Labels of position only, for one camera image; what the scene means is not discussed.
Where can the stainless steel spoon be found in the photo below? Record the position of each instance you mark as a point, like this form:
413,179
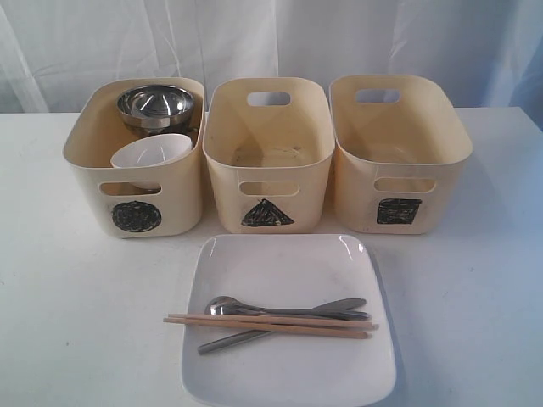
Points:
224,305

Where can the cream bin with circle mark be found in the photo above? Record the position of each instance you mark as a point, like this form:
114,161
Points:
156,201

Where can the cream bin with square mark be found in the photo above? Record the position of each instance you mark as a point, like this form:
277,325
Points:
401,149

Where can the cream bin with triangle mark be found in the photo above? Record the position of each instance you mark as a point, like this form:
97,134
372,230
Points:
269,145

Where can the stainless steel bowl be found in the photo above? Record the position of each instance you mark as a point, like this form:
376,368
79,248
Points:
155,107

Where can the stainless steel knife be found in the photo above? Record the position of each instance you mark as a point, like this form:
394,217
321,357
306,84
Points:
247,336

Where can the white plastic bowl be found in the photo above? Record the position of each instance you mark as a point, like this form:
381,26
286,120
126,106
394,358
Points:
153,151

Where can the white square plate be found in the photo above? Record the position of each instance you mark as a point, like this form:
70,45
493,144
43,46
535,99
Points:
288,271

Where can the white backdrop curtain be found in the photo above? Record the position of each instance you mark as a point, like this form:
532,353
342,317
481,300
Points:
54,54

